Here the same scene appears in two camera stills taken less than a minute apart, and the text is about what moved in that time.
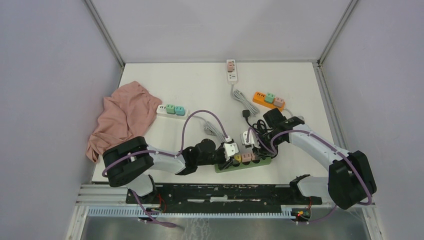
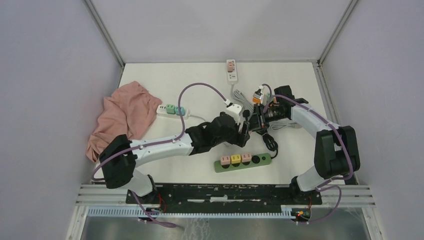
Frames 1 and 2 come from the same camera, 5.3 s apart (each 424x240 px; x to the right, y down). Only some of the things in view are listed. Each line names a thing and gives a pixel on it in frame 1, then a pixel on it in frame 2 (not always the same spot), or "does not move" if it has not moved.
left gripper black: x=224 y=164 to x=240 y=139
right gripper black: x=262 y=152 to x=254 y=122
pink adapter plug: x=246 y=157 does not move
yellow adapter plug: x=238 y=158 does not move
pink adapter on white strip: x=230 y=66 does not move
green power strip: x=260 y=161 does not move
